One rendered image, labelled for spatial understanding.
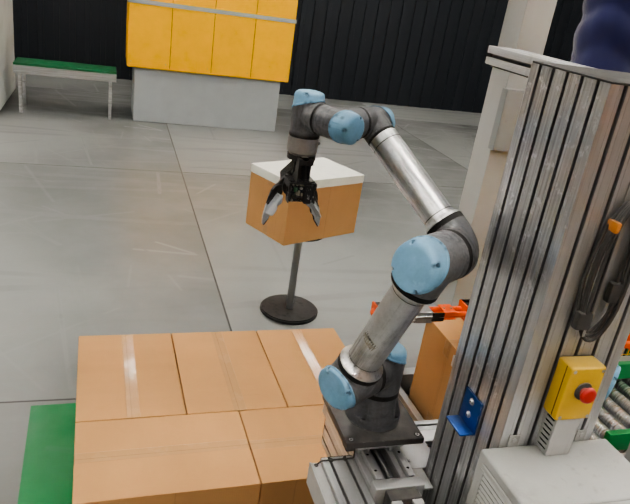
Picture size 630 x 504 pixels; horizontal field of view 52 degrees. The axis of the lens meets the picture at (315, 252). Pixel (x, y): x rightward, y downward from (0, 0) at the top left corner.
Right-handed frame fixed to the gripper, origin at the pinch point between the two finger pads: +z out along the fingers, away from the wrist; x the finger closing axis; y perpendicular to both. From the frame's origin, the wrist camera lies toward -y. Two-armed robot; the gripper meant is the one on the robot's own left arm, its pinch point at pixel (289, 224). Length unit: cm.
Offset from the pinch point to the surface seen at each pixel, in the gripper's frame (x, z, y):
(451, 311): 73, 43, -28
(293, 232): 62, 82, -198
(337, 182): 90, 53, -211
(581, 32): 97, -56, -32
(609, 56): 102, -51, -22
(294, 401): 28, 97, -54
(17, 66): -156, 91, -757
